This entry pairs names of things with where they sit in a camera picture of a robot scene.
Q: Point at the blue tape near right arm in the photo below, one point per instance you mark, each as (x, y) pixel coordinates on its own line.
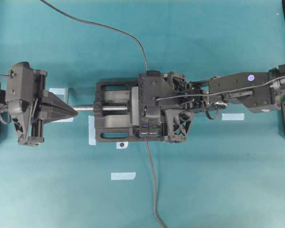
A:
(233, 116)

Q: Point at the white tape with dark dot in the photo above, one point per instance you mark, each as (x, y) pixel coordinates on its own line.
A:
(121, 145)

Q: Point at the black multi-port USB hub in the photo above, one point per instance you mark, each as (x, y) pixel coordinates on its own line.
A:
(149, 90)

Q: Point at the long blue tape strip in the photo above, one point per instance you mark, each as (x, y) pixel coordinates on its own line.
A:
(121, 176)

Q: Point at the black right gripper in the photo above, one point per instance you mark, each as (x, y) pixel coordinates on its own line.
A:
(180, 101)

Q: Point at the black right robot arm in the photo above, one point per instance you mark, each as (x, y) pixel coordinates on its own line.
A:
(252, 89)

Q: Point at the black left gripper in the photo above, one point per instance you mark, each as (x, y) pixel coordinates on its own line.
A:
(25, 91)

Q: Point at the black bench vise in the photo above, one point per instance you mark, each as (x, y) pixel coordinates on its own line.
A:
(116, 112)

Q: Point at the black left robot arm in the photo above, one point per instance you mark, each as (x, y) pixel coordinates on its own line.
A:
(5, 118)

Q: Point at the blue tape under left gripper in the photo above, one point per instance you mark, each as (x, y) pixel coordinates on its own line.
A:
(63, 94)

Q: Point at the blue tape under vise edge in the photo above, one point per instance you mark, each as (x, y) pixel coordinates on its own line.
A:
(91, 130)

